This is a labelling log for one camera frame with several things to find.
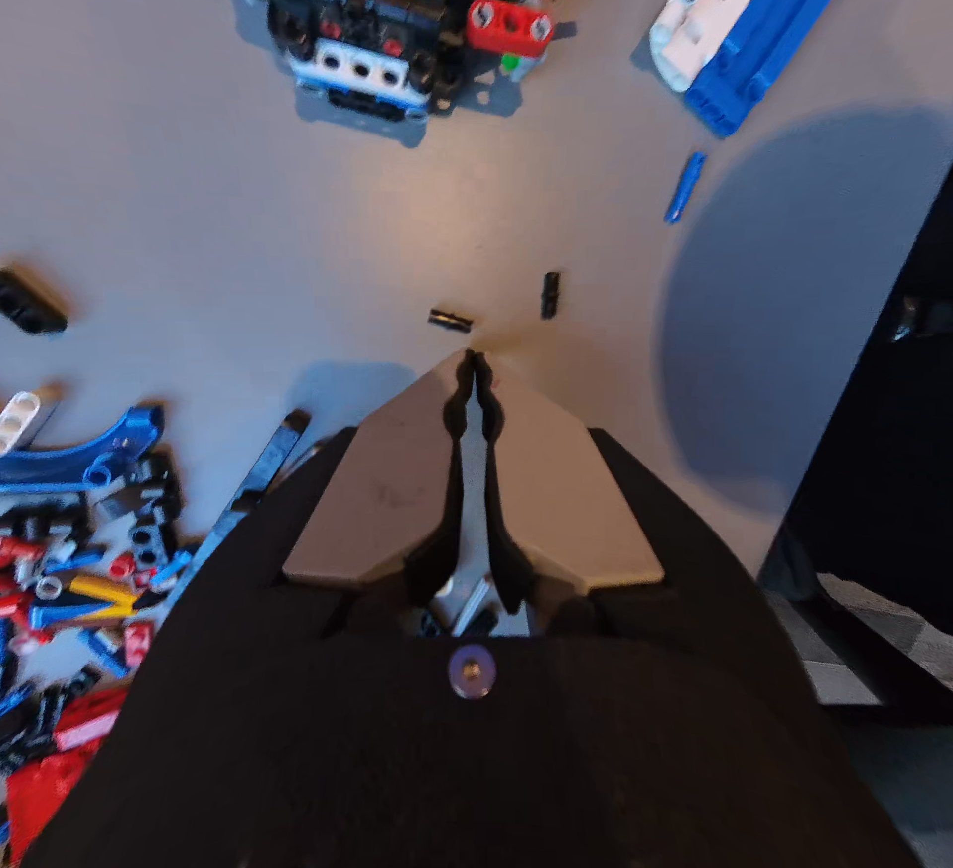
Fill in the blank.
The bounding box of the black office chair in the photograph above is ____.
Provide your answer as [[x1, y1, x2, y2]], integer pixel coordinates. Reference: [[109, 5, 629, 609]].
[[758, 168, 953, 709]]

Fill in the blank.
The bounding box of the blue brick panel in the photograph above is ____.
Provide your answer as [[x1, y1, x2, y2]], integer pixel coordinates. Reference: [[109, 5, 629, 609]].
[[683, 0, 887, 139]]

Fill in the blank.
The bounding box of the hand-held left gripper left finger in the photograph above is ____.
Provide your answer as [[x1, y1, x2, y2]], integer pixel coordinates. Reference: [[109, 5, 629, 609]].
[[281, 348, 477, 608]]

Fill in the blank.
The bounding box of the black brick race car model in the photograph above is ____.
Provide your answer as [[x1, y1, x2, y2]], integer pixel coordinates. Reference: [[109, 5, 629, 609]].
[[197, 0, 610, 125]]

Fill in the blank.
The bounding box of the pile of brick pieces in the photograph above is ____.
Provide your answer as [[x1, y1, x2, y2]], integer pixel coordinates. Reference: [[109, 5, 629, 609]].
[[0, 265, 312, 868]]

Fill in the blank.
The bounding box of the blue connector pin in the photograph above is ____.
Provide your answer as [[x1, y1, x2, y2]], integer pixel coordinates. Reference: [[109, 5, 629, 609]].
[[664, 151, 708, 225]]

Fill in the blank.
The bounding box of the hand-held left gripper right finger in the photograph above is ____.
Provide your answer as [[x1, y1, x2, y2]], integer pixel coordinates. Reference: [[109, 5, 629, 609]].
[[475, 350, 667, 616]]

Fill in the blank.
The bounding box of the grey desk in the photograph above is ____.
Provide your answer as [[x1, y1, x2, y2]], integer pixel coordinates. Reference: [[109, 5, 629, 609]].
[[0, 0, 953, 661]]

